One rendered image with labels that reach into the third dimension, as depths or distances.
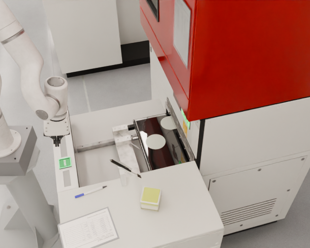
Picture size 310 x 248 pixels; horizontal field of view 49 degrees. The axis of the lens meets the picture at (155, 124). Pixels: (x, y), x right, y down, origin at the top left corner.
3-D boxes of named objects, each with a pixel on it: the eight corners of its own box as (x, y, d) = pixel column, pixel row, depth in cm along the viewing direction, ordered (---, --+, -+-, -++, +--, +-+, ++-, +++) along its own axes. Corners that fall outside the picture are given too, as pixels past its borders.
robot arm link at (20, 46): (1, 46, 107) (56, 120, 122) (27, 25, 119) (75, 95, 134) (-18, 54, 111) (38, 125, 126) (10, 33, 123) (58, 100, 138)
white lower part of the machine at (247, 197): (232, 139, 294) (250, 59, 235) (282, 224, 238) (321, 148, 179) (153, 157, 282) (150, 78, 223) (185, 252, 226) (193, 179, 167)
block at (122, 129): (127, 127, 184) (126, 123, 182) (128, 132, 182) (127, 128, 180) (112, 130, 183) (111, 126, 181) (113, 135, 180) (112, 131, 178)
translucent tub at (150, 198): (161, 197, 144) (161, 188, 139) (158, 213, 139) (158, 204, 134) (144, 194, 145) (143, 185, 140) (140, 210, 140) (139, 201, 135)
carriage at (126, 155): (127, 130, 187) (126, 126, 185) (143, 184, 162) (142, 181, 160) (112, 133, 185) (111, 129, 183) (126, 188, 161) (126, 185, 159)
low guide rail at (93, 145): (168, 130, 190) (168, 126, 188) (169, 133, 189) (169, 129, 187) (77, 149, 182) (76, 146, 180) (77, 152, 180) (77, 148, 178)
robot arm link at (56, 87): (60, 119, 131) (71, 105, 137) (60, 92, 122) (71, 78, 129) (40, 113, 131) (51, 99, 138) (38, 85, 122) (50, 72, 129)
